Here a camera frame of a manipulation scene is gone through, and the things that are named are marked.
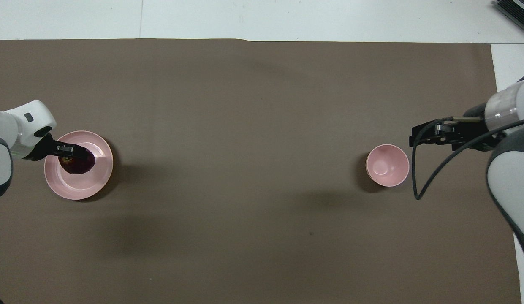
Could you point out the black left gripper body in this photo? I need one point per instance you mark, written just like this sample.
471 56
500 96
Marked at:
46 150

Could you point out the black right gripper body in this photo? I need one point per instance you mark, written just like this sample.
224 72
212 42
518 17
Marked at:
464 133

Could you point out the dark red apple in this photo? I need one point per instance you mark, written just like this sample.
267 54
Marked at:
81 166

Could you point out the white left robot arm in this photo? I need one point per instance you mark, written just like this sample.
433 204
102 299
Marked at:
17 126

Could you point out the pink ceramic plate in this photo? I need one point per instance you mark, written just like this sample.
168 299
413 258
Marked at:
84 185

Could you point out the pink ceramic bowl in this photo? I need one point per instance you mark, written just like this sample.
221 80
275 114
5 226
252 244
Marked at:
387 165

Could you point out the dark ridged metal device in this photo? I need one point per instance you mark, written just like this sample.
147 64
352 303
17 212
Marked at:
515 9

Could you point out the brown paper table mat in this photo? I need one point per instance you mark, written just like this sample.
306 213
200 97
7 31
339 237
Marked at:
253 169

